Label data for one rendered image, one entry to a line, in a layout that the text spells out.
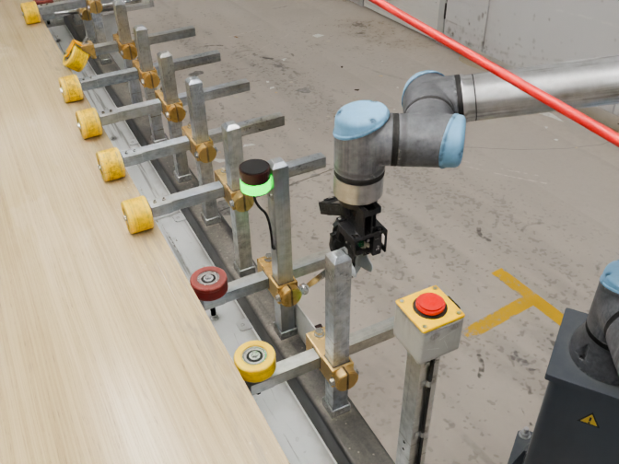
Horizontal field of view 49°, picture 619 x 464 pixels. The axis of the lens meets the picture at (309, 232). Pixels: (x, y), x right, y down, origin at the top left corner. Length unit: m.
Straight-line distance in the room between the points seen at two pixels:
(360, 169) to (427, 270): 1.77
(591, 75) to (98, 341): 1.04
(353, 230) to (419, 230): 1.86
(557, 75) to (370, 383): 1.46
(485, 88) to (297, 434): 0.83
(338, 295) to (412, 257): 1.74
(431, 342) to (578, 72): 0.57
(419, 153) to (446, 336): 0.33
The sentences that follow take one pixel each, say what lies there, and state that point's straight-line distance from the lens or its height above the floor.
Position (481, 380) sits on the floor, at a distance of 2.52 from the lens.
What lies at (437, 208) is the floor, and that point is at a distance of 3.25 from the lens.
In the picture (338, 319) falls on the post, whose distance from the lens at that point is 1.28.
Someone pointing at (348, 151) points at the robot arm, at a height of 1.30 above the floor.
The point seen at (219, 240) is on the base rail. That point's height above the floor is 0.70.
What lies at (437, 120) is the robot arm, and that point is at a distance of 1.16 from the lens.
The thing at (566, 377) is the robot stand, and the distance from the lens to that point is 1.78.
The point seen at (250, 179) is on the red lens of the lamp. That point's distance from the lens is 1.31.
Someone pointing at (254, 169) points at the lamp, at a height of 1.18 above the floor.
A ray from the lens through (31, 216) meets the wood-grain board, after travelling 1.80.
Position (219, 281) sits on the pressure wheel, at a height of 0.91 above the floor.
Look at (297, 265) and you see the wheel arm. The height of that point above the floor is 0.86.
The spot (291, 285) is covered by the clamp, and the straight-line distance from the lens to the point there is 1.51.
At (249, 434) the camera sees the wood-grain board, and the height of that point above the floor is 0.90.
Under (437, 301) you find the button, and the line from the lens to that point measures 0.96.
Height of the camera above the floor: 1.89
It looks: 38 degrees down
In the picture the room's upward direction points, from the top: 1 degrees counter-clockwise
